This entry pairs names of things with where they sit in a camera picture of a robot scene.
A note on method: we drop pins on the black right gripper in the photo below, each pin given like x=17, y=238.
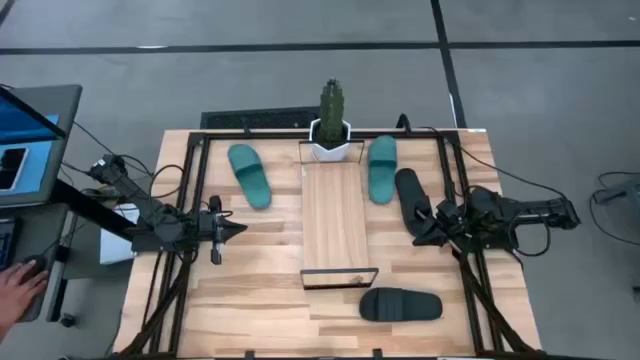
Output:
x=452, y=222

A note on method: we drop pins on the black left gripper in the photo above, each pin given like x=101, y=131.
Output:
x=216, y=235

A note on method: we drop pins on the black rubber slide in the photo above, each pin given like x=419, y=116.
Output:
x=400, y=305
x=410, y=192

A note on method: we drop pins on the teal green rubber slide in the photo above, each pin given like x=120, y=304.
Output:
x=250, y=175
x=382, y=175

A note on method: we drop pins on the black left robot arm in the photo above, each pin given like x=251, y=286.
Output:
x=165, y=225

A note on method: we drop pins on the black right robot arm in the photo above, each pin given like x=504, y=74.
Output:
x=540, y=207

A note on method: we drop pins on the white paper sheet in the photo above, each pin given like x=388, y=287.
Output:
x=117, y=250

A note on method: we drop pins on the white hexagonal plant pot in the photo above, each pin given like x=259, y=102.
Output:
x=327, y=152

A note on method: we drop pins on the black diagonal support bar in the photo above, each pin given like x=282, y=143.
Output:
x=85, y=205

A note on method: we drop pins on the green artificial cactus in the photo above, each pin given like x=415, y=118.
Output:
x=331, y=110

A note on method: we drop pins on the black caster wheel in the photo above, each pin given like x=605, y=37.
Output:
x=67, y=320

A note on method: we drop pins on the grey side desk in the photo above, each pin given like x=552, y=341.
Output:
x=40, y=225

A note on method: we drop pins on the black computer mouse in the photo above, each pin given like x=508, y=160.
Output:
x=39, y=261

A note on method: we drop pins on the grey monitor with blue screen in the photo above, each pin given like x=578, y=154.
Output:
x=45, y=150

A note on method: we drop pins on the person's hand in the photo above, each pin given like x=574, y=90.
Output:
x=17, y=295

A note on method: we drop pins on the dark keyboard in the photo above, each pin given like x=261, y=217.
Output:
x=5, y=245

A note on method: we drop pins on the wooden shelf with black frame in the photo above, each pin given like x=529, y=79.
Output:
x=332, y=215

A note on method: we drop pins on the black metal table frame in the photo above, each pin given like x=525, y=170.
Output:
x=260, y=135

